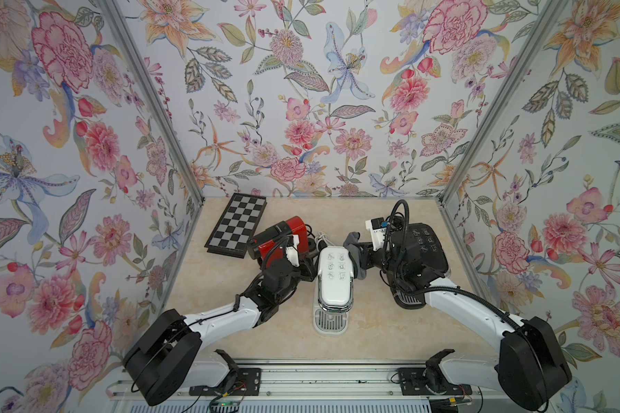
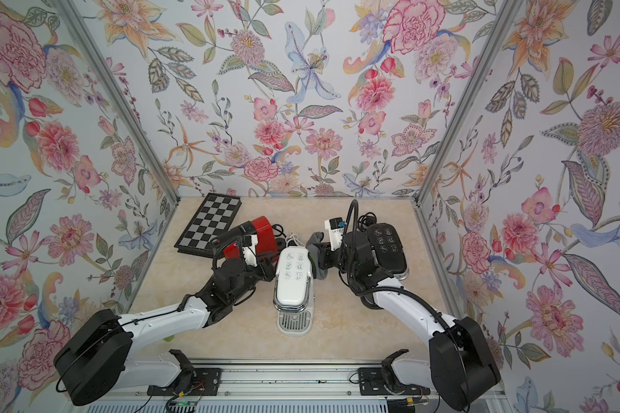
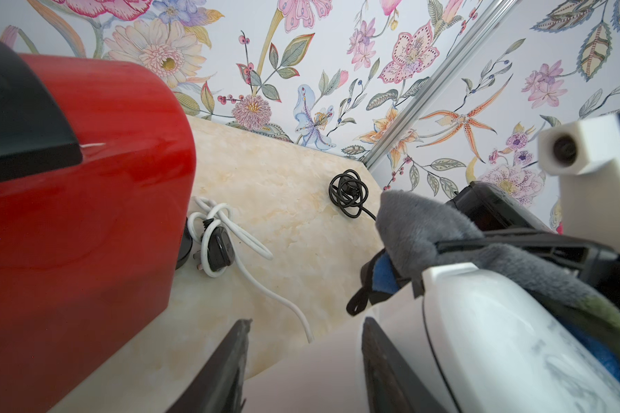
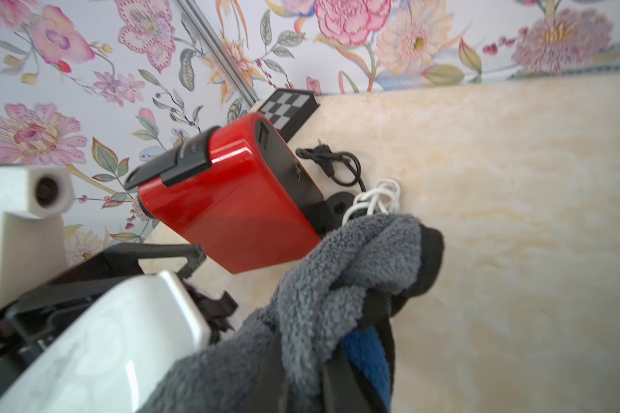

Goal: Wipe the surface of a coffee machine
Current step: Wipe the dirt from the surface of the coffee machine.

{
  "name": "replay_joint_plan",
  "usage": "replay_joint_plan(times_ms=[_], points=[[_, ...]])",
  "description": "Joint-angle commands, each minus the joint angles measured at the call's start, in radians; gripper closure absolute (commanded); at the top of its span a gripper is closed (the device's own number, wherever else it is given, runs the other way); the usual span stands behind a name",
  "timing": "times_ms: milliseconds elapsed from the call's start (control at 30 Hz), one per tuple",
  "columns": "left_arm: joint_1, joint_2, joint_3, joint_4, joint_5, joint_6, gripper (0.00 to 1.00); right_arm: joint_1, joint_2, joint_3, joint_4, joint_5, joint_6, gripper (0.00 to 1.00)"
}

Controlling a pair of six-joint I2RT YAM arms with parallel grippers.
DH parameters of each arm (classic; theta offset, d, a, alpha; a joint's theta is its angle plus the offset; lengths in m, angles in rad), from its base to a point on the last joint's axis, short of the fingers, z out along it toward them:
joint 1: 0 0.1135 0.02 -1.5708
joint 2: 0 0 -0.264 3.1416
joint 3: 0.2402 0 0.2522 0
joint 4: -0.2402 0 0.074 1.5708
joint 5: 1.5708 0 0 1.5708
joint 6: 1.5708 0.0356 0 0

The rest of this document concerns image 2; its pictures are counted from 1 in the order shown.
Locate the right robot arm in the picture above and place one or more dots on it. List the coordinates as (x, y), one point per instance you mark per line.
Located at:
(460, 368)

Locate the red coffee machine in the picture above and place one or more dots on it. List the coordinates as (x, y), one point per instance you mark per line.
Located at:
(228, 244)

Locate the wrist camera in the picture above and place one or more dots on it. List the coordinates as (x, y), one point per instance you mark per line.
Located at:
(336, 229)
(249, 249)

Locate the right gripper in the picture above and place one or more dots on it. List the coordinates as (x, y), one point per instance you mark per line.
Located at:
(327, 255)

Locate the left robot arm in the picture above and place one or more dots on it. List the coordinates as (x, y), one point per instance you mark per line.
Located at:
(101, 356)

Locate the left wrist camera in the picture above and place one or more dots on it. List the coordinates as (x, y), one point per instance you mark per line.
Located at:
(249, 249)

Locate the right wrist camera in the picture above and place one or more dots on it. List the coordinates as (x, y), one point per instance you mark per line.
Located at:
(336, 229)

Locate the white coffee machine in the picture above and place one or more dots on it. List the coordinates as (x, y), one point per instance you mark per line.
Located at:
(294, 294)

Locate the black white chessboard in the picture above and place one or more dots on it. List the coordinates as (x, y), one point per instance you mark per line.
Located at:
(214, 216)

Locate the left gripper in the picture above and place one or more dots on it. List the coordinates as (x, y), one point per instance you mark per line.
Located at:
(268, 272)

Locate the black coffee machine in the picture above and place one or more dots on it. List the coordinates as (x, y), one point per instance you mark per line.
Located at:
(388, 250)

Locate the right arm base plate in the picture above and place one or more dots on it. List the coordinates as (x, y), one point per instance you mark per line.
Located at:
(381, 382)

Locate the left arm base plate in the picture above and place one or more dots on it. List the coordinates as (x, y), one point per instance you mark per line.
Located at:
(203, 382)

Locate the aluminium rail frame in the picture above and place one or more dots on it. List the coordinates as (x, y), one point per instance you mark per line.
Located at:
(250, 386)

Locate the grey cleaning cloth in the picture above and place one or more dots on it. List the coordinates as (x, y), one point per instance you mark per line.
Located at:
(314, 251)

